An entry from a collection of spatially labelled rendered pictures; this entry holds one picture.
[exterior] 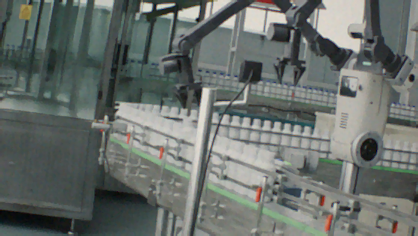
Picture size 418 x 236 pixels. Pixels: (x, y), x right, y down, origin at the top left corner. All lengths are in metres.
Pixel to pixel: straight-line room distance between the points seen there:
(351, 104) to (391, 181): 1.75
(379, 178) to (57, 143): 2.54
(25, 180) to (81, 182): 0.46
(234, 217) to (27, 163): 3.70
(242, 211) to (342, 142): 0.79
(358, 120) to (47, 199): 3.55
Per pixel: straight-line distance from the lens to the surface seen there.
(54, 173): 6.64
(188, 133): 3.59
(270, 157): 2.95
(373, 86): 3.59
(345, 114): 3.66
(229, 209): 3.09
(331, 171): 5.21
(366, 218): 7.69
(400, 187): 5.34
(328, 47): 3.80
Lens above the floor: 1.40
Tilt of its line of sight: 3 degrees down
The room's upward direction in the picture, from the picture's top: 9 degrees clockwise
